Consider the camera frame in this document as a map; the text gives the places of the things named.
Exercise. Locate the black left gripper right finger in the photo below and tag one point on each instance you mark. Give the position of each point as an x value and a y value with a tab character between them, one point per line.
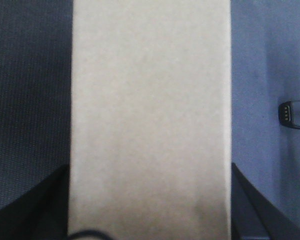
253	217

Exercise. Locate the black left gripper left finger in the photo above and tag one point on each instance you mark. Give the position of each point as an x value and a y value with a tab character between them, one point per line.
41	213

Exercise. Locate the small cardboard package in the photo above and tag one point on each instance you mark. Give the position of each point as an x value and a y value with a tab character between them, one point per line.
151	119

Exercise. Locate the orange black barcode scanner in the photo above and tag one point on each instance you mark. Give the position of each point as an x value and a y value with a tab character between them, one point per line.
289	114

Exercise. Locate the dark grey conveyor belt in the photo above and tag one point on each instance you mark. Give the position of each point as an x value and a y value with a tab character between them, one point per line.
36	52

